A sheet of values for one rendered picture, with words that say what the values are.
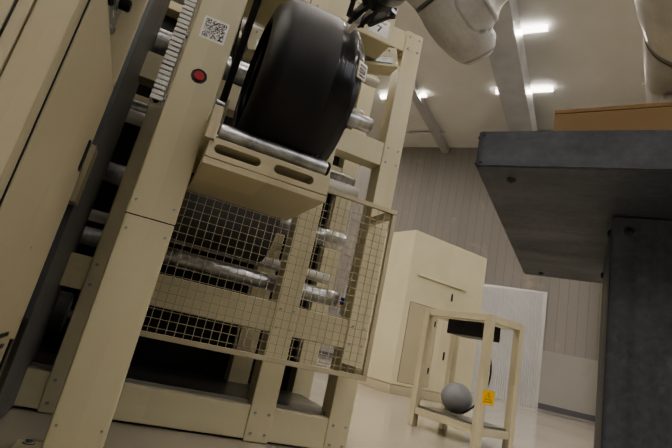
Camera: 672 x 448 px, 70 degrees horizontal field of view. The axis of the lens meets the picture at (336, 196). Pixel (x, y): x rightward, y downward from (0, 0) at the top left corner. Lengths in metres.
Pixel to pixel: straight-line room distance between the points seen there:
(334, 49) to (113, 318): 0.93
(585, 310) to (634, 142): 12.66
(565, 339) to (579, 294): 1.13
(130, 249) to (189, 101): 0.45
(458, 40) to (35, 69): 0.75
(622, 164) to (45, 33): 0.72
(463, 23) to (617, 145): 0.61
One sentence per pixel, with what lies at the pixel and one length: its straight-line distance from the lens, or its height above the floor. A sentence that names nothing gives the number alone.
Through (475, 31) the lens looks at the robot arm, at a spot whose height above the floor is 1.06.
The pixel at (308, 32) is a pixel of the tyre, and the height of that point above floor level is 1.22.
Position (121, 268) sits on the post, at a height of 0.48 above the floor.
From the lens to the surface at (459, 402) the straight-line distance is 3.54.
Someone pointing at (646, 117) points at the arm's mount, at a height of 0.70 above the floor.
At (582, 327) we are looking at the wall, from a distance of 13.08.
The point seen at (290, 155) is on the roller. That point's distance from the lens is 1.40.
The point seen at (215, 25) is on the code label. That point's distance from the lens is 1.58.
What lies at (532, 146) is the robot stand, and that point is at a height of 0.63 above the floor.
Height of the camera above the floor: 0.42
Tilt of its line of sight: 17 degrees up
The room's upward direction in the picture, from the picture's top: 13 degrees clockwise
